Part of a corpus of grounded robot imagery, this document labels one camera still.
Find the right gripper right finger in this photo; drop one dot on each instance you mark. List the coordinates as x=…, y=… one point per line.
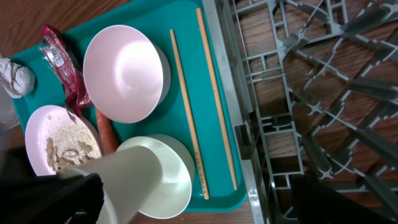
x=315, y=203

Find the wooden chopstick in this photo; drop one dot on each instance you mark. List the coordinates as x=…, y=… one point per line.
x=216, y=93
x=189, y=114

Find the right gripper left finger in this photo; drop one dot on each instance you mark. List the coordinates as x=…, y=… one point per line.
x=52, y=199

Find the grey dishwasher rack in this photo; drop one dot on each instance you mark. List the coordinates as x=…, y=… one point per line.
x=311, y=89

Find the white cup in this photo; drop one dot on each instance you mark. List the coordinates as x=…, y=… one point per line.
x=128, y=177

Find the crumpled white tissue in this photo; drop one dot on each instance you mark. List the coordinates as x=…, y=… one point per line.
x=17, y=80

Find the white bowl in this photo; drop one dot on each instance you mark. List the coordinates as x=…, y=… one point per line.
x=172, y=195

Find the red snack wrapper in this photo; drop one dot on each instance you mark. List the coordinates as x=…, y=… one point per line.
x=67, y=69

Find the white plate with peanuts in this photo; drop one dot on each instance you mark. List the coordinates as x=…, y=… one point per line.
x=57, y=139

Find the teal plastic tray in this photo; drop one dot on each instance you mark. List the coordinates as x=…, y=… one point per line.
x=159, y=20

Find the orange carrot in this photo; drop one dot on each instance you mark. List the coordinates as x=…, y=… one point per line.
x=106, y=132

